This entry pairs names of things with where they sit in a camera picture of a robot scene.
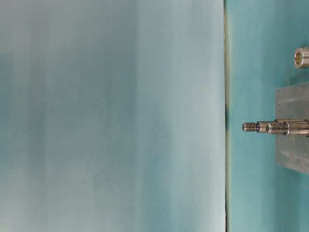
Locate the grey metal base block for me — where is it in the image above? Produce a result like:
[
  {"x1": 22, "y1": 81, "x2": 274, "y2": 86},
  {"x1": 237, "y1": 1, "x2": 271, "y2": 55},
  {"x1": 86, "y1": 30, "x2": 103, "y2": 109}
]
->
[{"x1": 276, "y1": 83, "x2": 309, "y2": 174}]

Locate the threaded steel shaft rear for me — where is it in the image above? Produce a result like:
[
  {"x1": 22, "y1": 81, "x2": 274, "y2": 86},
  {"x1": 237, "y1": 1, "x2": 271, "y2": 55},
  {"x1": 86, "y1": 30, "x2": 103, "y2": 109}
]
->
[{"x1": 242, "y1": 121, "x2": 274, "y2": 133}]

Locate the threaded steel shaft front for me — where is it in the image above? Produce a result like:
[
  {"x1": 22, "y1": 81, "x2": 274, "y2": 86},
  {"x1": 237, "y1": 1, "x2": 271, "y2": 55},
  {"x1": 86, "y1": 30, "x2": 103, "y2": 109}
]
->
[{"x1": 266, "y1": 121, "x2": 309, "y2": 137}]

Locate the threaded steel shaft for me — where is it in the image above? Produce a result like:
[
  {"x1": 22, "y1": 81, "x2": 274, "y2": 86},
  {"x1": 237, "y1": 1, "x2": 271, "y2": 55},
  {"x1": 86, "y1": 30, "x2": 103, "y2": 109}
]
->
[
  {"x1": 266, "y1": 121, "x2": 309, "y2": 137},
  {"x1": 242, "y1": 121, "x2": 274, "y2": 133}
]

